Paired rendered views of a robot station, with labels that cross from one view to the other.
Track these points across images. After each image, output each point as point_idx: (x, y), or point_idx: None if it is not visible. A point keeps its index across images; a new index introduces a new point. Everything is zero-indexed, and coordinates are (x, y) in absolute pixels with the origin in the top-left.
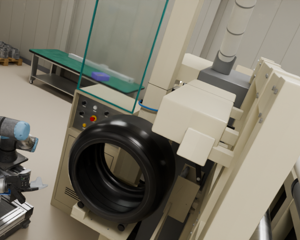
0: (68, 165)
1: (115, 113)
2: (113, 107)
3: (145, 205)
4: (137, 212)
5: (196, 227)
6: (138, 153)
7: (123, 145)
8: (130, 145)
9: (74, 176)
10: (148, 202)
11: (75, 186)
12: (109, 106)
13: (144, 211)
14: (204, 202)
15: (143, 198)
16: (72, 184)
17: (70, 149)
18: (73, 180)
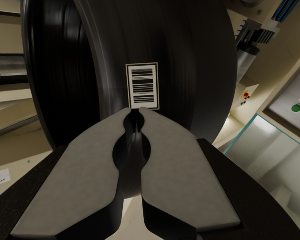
0: (135, 144)
1: None
2: (293, 136)
3: (21, 24)
4: (21, 2)
5: None
6: (40, 124)
7: (49, 145)
8: (47, 141)
9: (105, 104)
10: (21, 34)
11: (104, 61)
12: None
13: (20, 9)
14: (15, 40)
15: (23, 42)
16: (119, 67)
17: (133, 185)
18: (110, 87)
